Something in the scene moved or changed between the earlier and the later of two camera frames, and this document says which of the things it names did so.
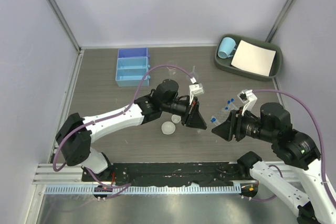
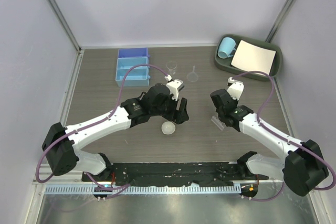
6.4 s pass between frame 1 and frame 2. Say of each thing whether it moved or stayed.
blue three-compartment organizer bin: stayed
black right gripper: moved
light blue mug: stayed
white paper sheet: stayed
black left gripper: moved
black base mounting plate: stayed
